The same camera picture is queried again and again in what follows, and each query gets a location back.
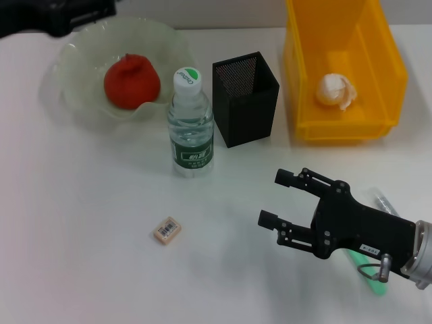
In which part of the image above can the black mesh pen holder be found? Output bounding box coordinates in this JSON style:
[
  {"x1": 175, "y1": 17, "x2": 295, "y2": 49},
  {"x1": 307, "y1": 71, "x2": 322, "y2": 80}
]
[{"x1": 212, "y1": 51, "x2": 280, "y2": 149}]

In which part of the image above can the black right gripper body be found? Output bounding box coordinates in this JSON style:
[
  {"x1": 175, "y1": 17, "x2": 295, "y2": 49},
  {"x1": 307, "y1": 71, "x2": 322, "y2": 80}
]
[{"x1": 310, "y1": 180, "x2": 418, "y2": 271}]

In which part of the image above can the white paper ball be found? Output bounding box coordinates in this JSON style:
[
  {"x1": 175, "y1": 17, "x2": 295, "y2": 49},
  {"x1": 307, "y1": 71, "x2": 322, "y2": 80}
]
[{"x1": 314, "y1": 73, "x2": 358, "y2": 112}]

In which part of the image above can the beige eraser with barcode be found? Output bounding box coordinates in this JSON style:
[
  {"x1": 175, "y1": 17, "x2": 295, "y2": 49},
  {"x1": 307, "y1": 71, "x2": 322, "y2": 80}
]
[{"x1": 151, "y1": 216, "x2": 183, "y2": 246}]

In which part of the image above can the yellow plastic bin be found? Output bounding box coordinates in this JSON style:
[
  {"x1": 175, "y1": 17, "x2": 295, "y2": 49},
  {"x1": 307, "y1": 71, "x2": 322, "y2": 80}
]
[{"x1": 282, "y1": 0, "x2": 409, "y2": 142}]

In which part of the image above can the clear green-label water bottle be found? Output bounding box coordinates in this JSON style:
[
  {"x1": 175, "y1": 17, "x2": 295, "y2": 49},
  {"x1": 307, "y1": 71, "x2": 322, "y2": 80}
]
[{"x1": 167, "y1": 66, "x2": 215, "y2": 179}]

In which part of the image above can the green pen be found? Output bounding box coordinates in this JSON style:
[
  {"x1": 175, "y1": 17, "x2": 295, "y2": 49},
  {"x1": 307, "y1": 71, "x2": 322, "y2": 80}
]
[{"x1": 344, "y1": 248, "x2": 387, "y2": 297}]

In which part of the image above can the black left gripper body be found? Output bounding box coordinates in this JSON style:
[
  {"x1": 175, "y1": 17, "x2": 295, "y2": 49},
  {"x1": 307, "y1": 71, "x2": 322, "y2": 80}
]
[{"x1": 0, "y1": 0, "x2": 117, "y2": 38}]

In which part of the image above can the pale green glass fruit plate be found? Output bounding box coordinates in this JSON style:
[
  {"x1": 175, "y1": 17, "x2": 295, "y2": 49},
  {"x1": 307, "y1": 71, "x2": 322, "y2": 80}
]
[{"x1": 43, "y1": 18, "x2": 197, "y2": 128}]

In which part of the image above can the silver pen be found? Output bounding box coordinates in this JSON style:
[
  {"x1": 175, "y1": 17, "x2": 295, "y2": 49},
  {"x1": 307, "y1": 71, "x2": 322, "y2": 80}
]
[{"x1": 366, "y1": 187, "x2": 401, "y2": 217}]

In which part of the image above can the right gripper connector cable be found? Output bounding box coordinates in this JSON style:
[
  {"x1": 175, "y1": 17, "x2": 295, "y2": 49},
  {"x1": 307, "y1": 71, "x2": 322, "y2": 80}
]
[{"x1": 356, "y1": 254, "x2": 394, "y2": 283}]

